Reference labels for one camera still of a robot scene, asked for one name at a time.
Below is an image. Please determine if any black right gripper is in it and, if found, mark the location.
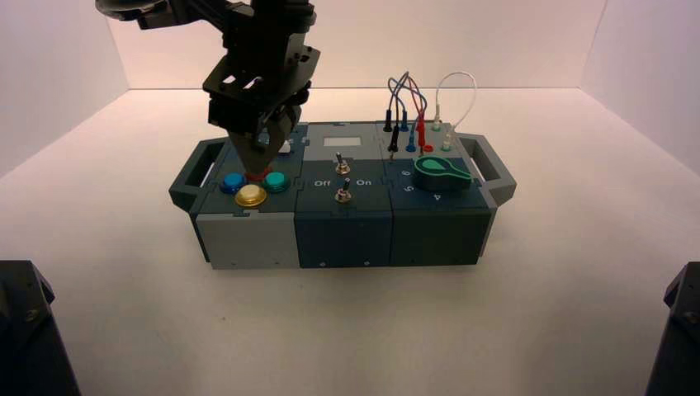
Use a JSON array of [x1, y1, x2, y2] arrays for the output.
[[207, 82, 313, 178]]

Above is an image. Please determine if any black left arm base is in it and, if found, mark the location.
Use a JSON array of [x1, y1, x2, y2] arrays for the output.
[[0, 260, 82, 396]]

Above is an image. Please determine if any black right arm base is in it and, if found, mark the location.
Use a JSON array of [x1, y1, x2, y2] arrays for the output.
[[645, 261, 700, 396]]

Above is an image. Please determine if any teal push button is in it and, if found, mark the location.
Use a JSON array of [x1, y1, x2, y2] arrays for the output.
[[261, 171, 291, 194]]

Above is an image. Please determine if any blue push button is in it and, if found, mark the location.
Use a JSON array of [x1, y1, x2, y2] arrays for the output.
[[220, 172, 248, 196]]

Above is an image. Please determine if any yellow push button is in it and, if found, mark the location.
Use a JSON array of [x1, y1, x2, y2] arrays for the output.
[[234, 184, 268, 209]]

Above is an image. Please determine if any grey and teal task box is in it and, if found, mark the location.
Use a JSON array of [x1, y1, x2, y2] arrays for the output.
[[168, 120, 518, 271]]

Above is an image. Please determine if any green rotary knob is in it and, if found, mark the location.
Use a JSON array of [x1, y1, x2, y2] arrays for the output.
[[414, 156, 474, 192]]

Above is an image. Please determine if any black patch cable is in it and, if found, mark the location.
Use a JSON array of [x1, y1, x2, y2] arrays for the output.
[[382, 72, 412, 163]]

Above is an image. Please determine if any red patch cable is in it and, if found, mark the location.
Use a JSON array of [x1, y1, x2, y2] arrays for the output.
[[405, 73, 435, 155]]

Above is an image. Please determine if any white patch cable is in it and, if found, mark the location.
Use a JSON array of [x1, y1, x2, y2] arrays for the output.
[[432, 72, 477, 152]]

